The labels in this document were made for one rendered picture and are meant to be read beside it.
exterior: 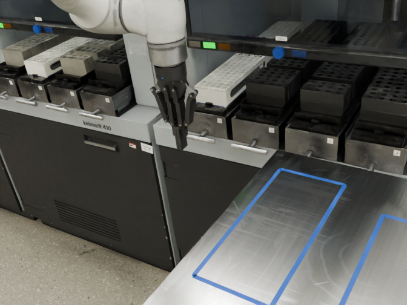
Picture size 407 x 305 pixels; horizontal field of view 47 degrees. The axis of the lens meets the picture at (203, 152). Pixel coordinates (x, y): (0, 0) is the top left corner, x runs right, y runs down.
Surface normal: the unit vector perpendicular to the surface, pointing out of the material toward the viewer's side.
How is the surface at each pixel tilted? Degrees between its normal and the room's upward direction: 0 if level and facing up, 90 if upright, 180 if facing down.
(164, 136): 90
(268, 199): 0
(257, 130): 90
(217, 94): 90
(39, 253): 0
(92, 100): 90
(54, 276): 0
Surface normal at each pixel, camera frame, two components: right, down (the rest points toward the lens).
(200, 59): 0.86, 0.19
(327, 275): -0.11, -0.84
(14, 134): -0.50, 0.50
